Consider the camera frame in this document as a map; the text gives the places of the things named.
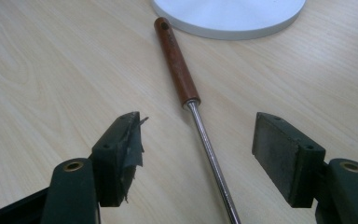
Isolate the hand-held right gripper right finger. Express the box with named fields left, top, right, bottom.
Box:
left=251, top=112, right=358, bottom=224

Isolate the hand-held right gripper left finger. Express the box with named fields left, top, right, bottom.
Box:
left=40, top=111, right=149, bottom=224

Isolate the wooden-handled metal utensil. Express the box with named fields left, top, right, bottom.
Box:
left=153, top=17, right=242, bottom=224

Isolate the white round plate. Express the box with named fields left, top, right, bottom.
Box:
left=150, top=0, right=307, bottom=41

